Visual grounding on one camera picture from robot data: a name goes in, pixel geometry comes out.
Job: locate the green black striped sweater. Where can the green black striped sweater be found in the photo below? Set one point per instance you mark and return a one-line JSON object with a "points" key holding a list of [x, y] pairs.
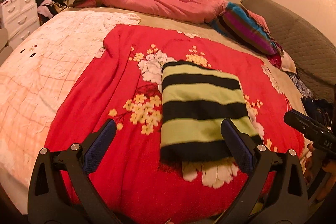
{"points": [[195, 101]]}

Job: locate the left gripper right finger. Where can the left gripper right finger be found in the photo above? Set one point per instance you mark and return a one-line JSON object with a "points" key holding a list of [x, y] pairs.
{"points": [[287, 201]]}

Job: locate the pile of clothes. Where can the pile of clothes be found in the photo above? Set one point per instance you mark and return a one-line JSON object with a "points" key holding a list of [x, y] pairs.
{"points": [[47, 9]]}

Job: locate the white drawer cabinet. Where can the white drawer cabinet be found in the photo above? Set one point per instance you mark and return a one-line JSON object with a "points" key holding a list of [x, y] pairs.
{"points": [[20, 19]]}

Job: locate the white pink plush blanket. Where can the white pink plush blanket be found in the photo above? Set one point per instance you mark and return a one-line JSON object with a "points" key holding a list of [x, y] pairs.
{"points": [[37, 77]]}

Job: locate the colourful striped blanket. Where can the colourful striped blanket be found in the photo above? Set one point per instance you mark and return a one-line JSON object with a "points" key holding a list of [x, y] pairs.
{"points": [[246, 27]]}

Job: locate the pink duvet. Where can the pink duvet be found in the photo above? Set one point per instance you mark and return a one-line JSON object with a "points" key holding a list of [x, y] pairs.
{"points": [[193, 11]]}

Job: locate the grey quilted headboard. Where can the grey quilted headboard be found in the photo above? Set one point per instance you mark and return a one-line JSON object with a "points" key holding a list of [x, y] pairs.
{"points": [[312, 52]]}

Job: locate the person's right hand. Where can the person's right hand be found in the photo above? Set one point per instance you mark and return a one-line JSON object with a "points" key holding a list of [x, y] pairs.
{"points": [[319, 174]]}

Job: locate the red floral blanket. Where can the red floral blanket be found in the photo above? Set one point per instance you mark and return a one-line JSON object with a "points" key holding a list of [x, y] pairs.
{"points": [[125, 84]]}

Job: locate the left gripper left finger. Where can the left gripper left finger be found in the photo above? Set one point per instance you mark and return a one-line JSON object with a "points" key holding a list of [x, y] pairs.
{"points": [[60, 190]]}

